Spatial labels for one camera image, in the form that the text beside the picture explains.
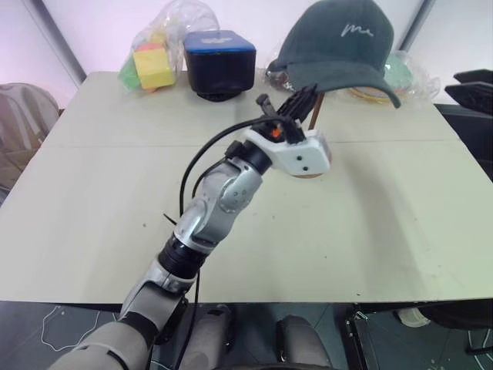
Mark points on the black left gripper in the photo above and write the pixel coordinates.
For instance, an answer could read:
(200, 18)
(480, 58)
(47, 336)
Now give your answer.
(287, 133)

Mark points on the dark green baseball cap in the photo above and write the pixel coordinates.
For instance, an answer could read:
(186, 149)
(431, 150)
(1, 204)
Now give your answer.
(339, 46)

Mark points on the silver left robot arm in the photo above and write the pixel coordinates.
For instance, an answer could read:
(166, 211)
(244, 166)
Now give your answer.
(215, 208)

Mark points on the black box with blue lid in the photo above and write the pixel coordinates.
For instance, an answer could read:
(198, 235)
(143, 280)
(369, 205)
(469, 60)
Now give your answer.
(219, 65)

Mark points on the clear bag of toy blocks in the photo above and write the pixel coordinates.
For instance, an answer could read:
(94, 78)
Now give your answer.
(165, 50)

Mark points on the yellow toy block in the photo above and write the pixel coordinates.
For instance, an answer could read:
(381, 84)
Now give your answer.
(154, 67)

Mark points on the orange toy block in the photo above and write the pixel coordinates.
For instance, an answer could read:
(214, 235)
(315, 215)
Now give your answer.
(148, 47)

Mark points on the green toy block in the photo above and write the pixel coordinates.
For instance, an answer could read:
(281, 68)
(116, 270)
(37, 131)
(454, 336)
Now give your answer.
(129, 75)

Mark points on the black office chair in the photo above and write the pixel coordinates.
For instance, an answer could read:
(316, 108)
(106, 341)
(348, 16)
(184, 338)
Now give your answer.
(471, 92)

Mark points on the dark rounded grey shape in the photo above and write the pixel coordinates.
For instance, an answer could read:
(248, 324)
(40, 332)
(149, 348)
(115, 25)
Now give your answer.
(302, 343)

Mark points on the white round roll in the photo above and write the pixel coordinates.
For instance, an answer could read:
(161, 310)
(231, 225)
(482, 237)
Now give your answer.
(413, 318)

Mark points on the grey upholstered chair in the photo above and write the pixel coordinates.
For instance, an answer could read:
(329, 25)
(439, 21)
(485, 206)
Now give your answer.
(23, 123)

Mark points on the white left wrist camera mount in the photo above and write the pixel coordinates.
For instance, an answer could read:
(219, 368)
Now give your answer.
(304, 154)

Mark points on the black metal frame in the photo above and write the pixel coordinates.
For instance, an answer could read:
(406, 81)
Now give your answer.
(385, 339)

